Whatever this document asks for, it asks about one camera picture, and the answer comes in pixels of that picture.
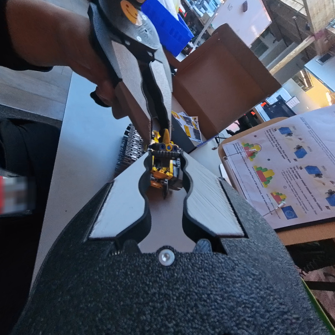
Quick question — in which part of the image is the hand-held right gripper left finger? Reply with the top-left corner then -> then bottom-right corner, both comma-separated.
89,154 -> 152,242

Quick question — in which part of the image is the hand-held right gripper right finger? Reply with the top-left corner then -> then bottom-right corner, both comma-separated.
182,153 -> 245,240

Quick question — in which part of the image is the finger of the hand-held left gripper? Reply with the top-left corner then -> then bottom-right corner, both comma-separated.
110,45 -> 153,143
140,50 -> 174,144

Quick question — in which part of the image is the yellow grey toy bulldozer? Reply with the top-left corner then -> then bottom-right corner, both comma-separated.
114,123 -> 185,200

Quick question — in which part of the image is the person's left forearm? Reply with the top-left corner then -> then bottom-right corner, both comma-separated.
4,0 -> 102,79

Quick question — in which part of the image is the grey desk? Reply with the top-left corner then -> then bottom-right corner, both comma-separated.
31,71 -> 236,293

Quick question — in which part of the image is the person's left hand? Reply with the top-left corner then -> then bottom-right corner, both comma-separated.
67,32 -> 126,108

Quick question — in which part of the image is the printed booklet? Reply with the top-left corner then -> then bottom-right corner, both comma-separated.
171,110 -> 204,145

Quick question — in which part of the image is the blue plastic bin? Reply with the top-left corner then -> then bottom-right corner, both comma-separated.
142,0 -> 195,56

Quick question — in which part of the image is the open cardboard box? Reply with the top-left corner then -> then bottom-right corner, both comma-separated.
172,24 -> 283,140

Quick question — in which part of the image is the instruction sheet board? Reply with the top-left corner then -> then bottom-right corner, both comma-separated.
217,105 -> 335,246

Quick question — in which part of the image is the white whiteboard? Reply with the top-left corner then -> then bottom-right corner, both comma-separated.
210,0 -> 273,47

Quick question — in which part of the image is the person's dark blue jacket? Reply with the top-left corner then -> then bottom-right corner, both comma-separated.
0,118 -> 64,335

